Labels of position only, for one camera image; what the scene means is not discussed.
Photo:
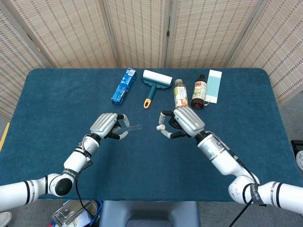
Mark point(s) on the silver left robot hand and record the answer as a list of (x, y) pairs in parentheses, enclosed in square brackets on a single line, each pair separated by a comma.
[(104, 124)]

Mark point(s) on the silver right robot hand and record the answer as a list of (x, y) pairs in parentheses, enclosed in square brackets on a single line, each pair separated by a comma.
[(189, 121)]

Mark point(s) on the transparent glass test tube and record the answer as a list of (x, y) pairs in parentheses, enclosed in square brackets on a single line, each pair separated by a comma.
[(136, 127)]

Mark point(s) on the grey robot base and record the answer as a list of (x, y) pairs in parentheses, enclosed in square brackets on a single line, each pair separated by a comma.
[(149, 212)]

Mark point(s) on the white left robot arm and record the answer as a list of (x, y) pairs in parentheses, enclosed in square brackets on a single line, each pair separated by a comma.
[(78, 160)]

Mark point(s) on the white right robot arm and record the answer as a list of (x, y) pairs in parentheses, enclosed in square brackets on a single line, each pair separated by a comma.
[(220, 156)]

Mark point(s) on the yellow tea bottle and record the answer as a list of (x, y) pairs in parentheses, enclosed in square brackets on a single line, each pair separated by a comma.
[(181, 94)]

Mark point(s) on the dark sauce bottle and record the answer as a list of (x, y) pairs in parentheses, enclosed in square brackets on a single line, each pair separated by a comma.
[(198, 92)]

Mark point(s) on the blue toothpaste box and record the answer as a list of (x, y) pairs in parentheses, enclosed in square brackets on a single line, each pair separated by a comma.
[(123, 87)]

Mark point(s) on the white light-blue flat packet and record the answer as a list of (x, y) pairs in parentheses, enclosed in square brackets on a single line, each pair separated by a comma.
[(214, 85)]

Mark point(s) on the green lint roller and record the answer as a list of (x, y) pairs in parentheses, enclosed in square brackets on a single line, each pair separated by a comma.
[(157, 78)]

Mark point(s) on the blue table cloth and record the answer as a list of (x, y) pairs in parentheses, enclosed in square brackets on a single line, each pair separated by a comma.
[(151, 165)]

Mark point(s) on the blue bin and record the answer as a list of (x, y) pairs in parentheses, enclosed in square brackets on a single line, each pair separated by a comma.
[(100, 208)]

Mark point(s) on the woven folding screen panel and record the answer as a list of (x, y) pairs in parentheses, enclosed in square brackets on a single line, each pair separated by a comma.
[(139, 33), (279, 47), (68, 35), (16, 71), (206, 33)]

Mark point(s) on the clear plastic box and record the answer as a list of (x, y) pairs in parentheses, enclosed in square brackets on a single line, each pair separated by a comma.
[(68, 212)]

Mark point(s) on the black box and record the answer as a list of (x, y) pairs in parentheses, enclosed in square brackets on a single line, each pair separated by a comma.
[(297, 146)]

